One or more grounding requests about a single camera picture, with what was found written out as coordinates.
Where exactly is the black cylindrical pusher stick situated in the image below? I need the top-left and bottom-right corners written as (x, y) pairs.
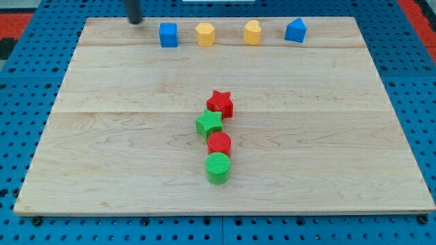
top-left (123, 0), bottom-right (142, 25)

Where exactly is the red star block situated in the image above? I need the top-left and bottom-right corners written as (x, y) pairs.
top-left (206, 91), bottom-right (234, 119)

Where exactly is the yellow heart block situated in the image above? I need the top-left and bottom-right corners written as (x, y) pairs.
top-left (243, 20), bottom-right (262, 46)

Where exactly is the red cylinder block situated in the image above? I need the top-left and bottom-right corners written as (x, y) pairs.
top-left (206, 131), bottom-right (232, 157)

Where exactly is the green cylinder block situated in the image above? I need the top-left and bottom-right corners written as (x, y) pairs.
top-left (205, 152), bottom-right (231, 185)

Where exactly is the blue cube block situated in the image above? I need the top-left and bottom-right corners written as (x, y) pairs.
top-left (159, 22), bottom-right (178, 48)

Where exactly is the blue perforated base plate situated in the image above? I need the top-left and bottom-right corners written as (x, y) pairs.
top-left (1, 1), bottom-right (435, 244)

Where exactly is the green star block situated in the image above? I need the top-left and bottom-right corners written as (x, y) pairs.
top-left (195, 109), bottom-right (223, 140)

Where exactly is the yellow hexagon block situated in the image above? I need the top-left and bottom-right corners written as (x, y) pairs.
top-left (195, 22), bottom-right (215, 47)

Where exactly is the wooden board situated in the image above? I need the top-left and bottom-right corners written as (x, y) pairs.
top-left (14, 17), bottom-right (435, 216)

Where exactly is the blue triangle house block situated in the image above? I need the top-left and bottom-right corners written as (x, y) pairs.
top-left (284, 18), bottom-right (307, 43)

